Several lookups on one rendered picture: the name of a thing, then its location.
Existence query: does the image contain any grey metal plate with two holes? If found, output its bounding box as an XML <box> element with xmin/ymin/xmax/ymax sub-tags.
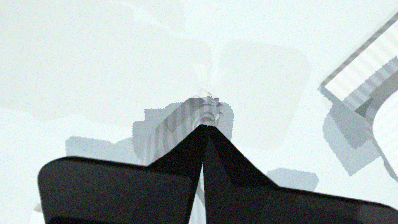
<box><xmin>364</xmin><ymin>71</ymin><xmax>398</xmax><ymax>182</ymax></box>

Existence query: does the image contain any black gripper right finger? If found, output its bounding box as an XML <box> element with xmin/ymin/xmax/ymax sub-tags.
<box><xmin>203</xmin><ymin>125</ymin><xmax>398</xmax><ymax>224</ymax></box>

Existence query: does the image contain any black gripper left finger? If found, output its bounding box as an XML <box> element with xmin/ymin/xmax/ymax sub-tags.
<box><xmin>37</xmin><ymin>124</ymin><xmax>208</xmax><ymax>224</ymax></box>

